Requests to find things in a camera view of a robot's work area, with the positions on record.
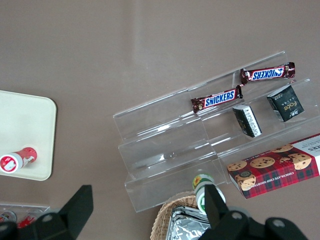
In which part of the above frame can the red bottle with white cap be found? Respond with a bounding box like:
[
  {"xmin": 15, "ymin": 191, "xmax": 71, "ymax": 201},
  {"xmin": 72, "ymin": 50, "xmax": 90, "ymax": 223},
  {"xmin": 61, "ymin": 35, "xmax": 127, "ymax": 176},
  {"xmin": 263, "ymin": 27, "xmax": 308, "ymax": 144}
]
[{"xmin": 0, "ymin": 146, "xmax": 38, "ymax": 175}]

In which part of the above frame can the clear acrylic can holder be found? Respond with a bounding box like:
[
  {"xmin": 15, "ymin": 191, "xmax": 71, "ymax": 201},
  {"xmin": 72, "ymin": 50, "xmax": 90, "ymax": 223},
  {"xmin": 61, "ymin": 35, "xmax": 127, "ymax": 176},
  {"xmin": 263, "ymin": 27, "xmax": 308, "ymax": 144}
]
[{"xmin": 0, "ymin": 202, "xmax": 51, "ymax": 227}]

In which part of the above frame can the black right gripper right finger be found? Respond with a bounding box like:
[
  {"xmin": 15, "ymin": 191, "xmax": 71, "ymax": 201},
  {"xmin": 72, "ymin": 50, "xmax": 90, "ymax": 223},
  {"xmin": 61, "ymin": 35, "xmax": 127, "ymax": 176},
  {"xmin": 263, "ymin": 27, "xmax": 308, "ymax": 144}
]
[{"xmin": 199, "ymin": 185, "xmax": 309, "ymax": 240}]

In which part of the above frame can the light tan wicker basket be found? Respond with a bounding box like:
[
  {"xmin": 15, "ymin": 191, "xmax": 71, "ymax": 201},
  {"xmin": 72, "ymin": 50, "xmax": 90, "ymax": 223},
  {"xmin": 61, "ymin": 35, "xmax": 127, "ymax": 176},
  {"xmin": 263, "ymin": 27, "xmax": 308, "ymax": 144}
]
[{"xmin": 149, "ymin": 194, "xmax": 208, "ymax": 240}]

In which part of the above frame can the clear acrylic tiered display stand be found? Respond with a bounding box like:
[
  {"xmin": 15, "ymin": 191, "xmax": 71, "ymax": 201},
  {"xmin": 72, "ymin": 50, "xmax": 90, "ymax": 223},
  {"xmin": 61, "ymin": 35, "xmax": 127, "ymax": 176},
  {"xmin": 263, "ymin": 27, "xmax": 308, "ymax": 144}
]
[{"xmin": 112, "ymin": 50, "xmax": 320, "ymax": 214}]

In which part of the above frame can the cream white plastic tray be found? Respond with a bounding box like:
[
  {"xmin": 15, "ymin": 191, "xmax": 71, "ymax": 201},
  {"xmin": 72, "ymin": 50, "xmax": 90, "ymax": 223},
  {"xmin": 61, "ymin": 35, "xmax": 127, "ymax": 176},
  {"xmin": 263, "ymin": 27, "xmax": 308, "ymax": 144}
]
[{"xmin": 0, "ymin": 89, "xmax": 58, "ymax": 182}]

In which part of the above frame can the black box with gold print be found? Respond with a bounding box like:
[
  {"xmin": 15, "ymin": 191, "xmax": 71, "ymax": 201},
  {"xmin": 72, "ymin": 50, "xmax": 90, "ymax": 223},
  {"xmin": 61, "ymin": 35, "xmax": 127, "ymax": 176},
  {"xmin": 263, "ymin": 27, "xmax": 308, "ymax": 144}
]
[{"xmin": 266, "ymin": 84, "xmax": 305, "ymax": 123}]

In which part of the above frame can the black box with white side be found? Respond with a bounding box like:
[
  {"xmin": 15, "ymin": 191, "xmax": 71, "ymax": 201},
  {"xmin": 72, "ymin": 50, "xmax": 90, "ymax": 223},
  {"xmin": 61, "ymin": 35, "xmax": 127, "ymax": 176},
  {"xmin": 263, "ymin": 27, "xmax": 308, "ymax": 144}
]
[{"xmin": 232, "ymin": 104, "xmax": 263, "ymax": 138}]

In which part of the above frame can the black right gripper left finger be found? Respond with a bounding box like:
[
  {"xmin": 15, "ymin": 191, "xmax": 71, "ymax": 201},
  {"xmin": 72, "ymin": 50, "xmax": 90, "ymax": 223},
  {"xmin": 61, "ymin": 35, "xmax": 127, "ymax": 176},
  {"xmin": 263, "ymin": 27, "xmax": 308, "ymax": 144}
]
[{"xmin": 0, "ymin": 185, "xmax": 94, "ymax": 240}]

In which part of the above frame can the green white sunflower bottle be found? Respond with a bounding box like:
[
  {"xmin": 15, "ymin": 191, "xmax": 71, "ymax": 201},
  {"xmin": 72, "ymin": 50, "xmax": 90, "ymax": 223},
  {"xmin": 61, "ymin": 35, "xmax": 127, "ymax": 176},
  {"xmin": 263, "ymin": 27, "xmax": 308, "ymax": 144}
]
[{"xmin": 191, "ymin": 174, "xmax": 227, "ymax": 216}]

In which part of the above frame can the red tartan cookie box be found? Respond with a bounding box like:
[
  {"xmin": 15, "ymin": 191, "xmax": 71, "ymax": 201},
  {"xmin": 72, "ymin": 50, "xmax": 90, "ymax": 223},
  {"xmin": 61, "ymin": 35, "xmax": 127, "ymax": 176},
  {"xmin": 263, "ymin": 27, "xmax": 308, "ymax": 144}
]
[{"xmin": 226, "ymin": 133, "xmax": 320, "ymax": 200}]

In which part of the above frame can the silver foil packet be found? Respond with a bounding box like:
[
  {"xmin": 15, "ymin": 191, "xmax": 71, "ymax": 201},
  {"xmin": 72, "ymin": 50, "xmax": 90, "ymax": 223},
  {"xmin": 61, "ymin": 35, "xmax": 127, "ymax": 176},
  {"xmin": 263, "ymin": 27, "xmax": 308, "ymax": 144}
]
[
  {"xmin": 165, "ymin": 216, "xmax": 212, "ymax": 240},
  {"xmin": 171, "ymin": 206, "xmax": 210, "ymax": 222}
]

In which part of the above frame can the Snickers chocolate bar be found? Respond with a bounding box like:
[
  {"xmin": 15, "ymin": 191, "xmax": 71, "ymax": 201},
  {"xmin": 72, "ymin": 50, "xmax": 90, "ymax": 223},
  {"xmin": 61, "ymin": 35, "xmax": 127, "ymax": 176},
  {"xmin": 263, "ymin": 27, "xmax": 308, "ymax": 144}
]
[
  {"xmin": 240, "ymin": 61, "xmax": 296, "ymax": 86},
  {"xmin": 190, "ymin": 85, "xmax": 244, "ymax": 114}
]

